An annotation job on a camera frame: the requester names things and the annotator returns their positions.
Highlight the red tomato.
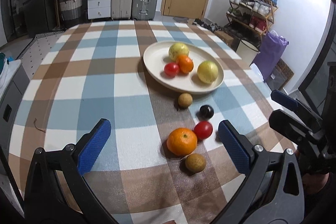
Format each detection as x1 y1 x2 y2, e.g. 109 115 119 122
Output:
193 121 213 140
164 62 180 77

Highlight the brown longan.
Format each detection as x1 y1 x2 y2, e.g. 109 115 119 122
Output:
178 93 193 109
185 153 207 173

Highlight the dark plum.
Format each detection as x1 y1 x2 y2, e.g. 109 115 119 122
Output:
199 105 214 120

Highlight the large orange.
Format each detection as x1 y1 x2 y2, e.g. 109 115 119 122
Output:
166 128 198 157

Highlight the person right hand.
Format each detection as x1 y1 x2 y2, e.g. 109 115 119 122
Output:
295 149 329 194

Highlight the purple bag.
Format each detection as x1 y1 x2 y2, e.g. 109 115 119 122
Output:
252 30 289 81

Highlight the white trash bin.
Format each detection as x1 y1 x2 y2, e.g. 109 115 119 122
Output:
236 39 260 65

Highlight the checkered tablecloth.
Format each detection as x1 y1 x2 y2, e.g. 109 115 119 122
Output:
9 21 292 223

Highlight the yellow guava near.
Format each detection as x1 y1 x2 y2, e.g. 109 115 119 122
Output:
197 61 219 84

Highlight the yellow guava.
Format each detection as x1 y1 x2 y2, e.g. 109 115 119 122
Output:
197 61 219 84
169 43 190 61

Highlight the wooden shoe rack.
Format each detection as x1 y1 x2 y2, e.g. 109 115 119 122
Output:
226 0 278 38

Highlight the small orange on plate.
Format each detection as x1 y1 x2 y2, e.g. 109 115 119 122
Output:
176 55 194 74

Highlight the red tomato on plate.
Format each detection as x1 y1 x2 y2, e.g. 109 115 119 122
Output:
164 62 180 77

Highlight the dotted floor mat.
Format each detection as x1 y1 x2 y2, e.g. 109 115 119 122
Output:
18 31 63 80

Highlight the cream round plate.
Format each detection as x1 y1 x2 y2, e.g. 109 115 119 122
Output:
143 41 224 94

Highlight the yellow guava far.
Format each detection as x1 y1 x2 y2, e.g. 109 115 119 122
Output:
169 43 190 61

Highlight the woven laundry basket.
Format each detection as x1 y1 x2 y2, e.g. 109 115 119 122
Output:
60 0 83 21

